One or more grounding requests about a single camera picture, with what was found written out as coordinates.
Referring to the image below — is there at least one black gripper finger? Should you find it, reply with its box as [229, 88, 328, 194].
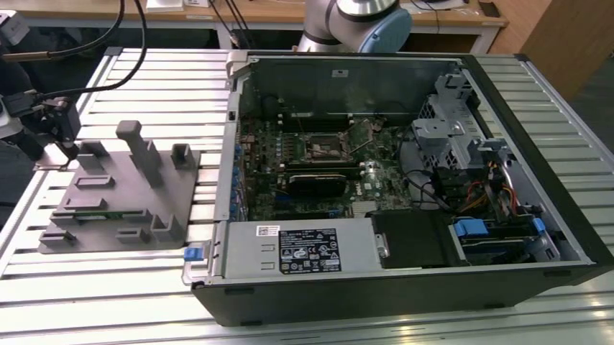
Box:
[45, 96, 83, 162]

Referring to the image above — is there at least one CPU socket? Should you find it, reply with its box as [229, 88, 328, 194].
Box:
[299, 131, 355, 162]

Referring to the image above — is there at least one green RAM stick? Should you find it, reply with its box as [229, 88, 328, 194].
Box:
[72, 211, 127, 221]

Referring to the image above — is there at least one grey parts rack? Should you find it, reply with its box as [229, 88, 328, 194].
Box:
[36, 120, 203, 255]

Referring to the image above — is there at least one white cardboard box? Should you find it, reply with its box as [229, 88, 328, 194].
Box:
[145, 0, 185, 14]

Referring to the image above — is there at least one silver power supply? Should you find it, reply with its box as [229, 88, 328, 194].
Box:
[204, 221, 386, 278]

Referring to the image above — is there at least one black graphics card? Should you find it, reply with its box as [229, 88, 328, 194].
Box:
[285, 173, 347, 198]

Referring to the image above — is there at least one black expansion slot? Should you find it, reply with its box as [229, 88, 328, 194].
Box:
[273, 210, 339, 221]

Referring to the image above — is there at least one small silver heat sink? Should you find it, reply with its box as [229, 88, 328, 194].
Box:
[351, 201, 380, 219]

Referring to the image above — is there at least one green motherboard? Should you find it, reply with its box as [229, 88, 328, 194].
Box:
[236, 114, 418, 222]

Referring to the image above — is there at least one black PC case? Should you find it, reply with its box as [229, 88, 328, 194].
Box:
[189, 50, 614, 328]

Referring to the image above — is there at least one metal drive cage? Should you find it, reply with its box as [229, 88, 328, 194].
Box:
[410, 73, 486, 170]

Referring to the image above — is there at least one black plastic drive cover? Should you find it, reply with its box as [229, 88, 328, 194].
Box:
[370, 210, 470, 270]

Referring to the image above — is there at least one wooden desk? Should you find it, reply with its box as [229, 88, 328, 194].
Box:
[0, 0, 510, 54]

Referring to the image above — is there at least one hard disk in blue carrier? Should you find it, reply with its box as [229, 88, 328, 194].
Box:
[448, 215, 563, 266]

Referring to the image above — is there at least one wooden cabinet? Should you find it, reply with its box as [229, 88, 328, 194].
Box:
[491, 0, 614, 104]

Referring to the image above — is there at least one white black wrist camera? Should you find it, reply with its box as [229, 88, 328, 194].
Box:
[0, 60, 39, 116]

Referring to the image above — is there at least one thick black cable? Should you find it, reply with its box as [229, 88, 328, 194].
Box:
[45, 0, 128, 58]
[33, 0, 148, 98]

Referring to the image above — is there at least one grey case hinge bracket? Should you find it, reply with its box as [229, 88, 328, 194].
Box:
[223, 50, 251, 79]

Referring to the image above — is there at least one grey plastic bracket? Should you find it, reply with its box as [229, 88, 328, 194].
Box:
[468, 138, 512, 161]

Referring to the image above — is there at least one coloured power wire bundle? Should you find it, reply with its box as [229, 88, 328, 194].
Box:
[458, 160, 523, 219]

